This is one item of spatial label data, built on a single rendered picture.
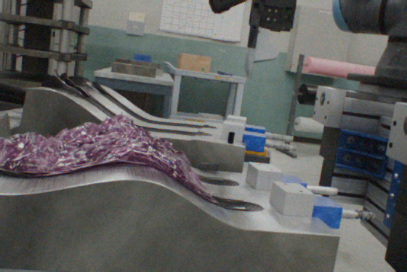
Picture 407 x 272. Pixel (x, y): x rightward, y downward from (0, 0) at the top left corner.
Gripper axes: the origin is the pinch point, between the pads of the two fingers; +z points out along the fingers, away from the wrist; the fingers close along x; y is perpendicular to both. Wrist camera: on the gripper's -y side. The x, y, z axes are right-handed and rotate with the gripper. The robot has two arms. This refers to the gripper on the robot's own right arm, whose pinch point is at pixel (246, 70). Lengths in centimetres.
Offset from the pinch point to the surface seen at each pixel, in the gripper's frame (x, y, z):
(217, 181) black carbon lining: -28.5, -1.3, 15.6
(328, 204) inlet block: -38.7, 12.6, 13.9
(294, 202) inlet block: -41.0, 8.4, 13.7
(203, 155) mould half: -17.7, -4.7, 14.3
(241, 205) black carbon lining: -38.8, 2.4, 15.6
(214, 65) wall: 638, -59, 4
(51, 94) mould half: -17.7, -30.9, 8.1
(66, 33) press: 351, -173, -8
